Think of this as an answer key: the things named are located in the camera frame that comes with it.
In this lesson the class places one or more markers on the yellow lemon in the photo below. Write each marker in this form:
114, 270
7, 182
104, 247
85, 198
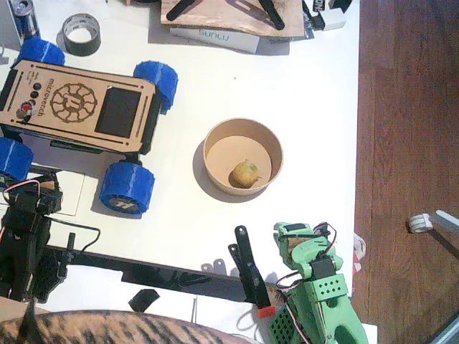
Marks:
244, 174

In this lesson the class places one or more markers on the brown paper bowl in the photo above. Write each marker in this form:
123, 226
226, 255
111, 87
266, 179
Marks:
244, 143

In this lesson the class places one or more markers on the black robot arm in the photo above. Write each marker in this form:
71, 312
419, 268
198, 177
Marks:
21, 251

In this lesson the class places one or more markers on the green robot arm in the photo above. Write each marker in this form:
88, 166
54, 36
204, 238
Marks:
333, 311

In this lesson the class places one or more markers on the white paper sheet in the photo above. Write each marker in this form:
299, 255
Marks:
73, 193

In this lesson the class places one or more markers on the blue rover wheel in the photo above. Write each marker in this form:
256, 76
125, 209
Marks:
41, 52
14, 159
129, 182
161, 79

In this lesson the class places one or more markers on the white red plastic bag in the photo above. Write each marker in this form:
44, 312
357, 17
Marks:
359, 247

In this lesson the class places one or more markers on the small black clamp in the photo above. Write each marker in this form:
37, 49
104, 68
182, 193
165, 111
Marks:
68, 251

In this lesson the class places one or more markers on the wooden rover chassis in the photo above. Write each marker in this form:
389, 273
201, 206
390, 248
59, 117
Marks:
118, 111

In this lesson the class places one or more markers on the striped brown fabric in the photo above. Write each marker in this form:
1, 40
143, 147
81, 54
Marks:
107, 328

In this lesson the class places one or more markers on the black plastic piece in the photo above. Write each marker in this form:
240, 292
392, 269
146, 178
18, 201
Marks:
143, 300

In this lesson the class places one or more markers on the grey chair leg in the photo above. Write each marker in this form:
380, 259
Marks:
446, 218

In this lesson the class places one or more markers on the black tape roll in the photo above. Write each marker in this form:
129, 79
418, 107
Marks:
91, 44

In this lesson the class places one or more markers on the blue drink can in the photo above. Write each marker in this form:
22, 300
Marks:
27, 21

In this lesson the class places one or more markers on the white cardboard box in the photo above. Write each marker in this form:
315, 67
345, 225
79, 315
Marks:
233, 39

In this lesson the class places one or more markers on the black stand leg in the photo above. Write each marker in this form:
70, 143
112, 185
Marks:
272, 16
179, 9

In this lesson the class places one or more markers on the small white box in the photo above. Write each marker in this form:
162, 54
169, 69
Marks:
333, 21

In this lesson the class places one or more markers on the brown wooden board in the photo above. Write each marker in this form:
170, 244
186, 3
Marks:
229, 18

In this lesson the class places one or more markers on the black flat rail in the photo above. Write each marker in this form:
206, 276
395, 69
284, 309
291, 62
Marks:
201, 283

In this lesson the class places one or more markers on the black plastic bracket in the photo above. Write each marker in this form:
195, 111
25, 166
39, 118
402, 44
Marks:
340, 4

